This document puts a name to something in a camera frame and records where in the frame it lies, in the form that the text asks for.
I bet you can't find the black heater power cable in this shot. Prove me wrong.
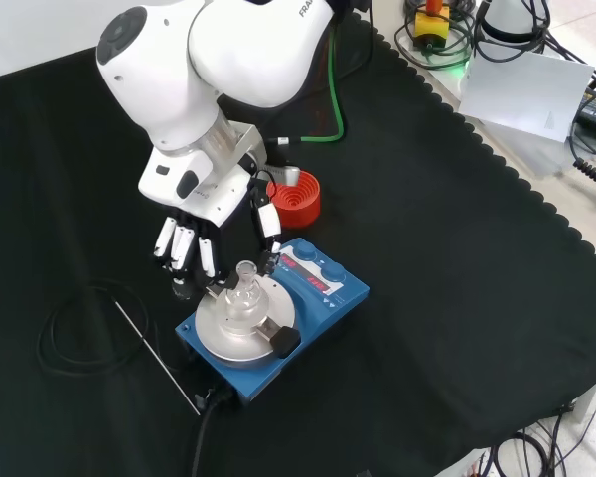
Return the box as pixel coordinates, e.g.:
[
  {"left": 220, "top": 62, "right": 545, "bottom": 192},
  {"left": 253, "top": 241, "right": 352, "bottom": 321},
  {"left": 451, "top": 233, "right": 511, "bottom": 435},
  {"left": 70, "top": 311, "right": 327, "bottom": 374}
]
[{"left": 190, "top": 386, "right": 240, "bottom": 477}]

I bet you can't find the clear glass round-bottom flask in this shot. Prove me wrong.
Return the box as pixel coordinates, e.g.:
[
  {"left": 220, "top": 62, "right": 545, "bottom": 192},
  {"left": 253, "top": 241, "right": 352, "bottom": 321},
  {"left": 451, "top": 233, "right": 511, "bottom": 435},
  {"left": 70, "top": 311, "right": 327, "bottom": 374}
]
[{"left": 216, "top": 260, "right": 271, "bottom": 338}]

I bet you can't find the heater with blue base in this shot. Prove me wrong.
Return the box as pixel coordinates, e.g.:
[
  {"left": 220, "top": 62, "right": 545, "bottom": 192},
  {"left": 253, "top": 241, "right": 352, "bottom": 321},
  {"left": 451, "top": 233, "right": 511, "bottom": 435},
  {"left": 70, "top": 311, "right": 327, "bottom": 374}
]
[{"left": 174, "top": 237, "right": 372, "bottom": 411}]

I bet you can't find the black table cloth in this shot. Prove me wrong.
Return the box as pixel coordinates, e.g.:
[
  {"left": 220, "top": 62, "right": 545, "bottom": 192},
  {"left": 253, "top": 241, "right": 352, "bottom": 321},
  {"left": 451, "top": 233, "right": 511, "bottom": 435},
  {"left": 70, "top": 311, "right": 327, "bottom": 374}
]
[{"left": 0, "top": 12, "right": 596, "bottom": 477}]

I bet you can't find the thin steel probe rod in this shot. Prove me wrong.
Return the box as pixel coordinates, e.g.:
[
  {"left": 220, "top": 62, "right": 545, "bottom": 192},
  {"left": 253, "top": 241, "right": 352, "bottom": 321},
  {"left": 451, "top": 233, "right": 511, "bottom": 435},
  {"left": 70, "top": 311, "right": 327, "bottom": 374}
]
[{"left": 114, "top": 299, "right": 202, "bottom": 416}]

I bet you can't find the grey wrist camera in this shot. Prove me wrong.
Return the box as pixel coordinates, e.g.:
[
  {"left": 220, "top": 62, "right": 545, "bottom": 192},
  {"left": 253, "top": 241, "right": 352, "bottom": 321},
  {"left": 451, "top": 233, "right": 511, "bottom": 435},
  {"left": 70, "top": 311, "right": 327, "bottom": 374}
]
[{"left": 265, "top": 165, "right": 303, "bottom": 186}]

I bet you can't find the black probe cable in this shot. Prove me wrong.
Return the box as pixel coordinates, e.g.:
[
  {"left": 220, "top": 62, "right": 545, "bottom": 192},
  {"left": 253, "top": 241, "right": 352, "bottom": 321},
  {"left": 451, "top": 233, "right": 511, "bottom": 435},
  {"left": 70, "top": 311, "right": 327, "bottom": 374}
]
[{"left": 36, "top": 279, "right": 151, "bottom": 375}]

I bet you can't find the red ribbed ring stand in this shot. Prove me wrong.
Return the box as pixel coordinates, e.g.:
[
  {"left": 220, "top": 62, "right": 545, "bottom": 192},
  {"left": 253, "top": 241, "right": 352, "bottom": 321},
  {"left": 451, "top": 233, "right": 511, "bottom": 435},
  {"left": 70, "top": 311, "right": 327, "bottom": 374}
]
[{"left": 265, "top": 169, "right": 323, "bottom": 231}]

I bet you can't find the black coiled cable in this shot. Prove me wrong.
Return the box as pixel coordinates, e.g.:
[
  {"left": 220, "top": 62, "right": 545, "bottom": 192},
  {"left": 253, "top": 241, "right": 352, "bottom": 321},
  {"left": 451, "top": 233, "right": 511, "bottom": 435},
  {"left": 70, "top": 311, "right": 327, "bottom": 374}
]
[{"left": 571, "top": 156, "right": 596, "bottom": 200}]

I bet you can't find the green cable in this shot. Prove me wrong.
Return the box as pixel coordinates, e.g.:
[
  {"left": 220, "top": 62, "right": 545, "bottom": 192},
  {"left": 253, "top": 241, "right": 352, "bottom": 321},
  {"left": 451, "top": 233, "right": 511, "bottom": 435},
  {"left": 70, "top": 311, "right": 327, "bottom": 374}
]
[{"left": 276, "top": 22, "right": 347, "bottom": 146}]

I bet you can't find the pale board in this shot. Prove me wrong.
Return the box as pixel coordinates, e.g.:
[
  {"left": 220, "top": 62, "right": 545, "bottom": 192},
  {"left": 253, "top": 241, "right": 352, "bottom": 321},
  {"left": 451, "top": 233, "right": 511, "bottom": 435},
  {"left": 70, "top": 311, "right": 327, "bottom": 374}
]
[{"left": 457, "top": 51, "right": 596, "bottom": 145}]

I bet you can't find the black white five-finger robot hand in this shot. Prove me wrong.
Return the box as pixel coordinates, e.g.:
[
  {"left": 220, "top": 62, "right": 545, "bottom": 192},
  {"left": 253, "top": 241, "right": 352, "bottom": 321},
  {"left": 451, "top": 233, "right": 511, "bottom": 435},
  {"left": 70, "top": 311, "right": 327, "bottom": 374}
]
[{"left": 137, "top": 123, "right": 282, "bottom": 302}]

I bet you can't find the yellow stop button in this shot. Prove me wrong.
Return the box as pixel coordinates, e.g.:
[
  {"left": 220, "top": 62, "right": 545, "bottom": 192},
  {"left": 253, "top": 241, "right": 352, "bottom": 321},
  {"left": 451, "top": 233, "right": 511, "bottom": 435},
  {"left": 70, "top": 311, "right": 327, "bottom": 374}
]
[{"left": 413, "top": 0, "right": 452, "bottom": 51}]

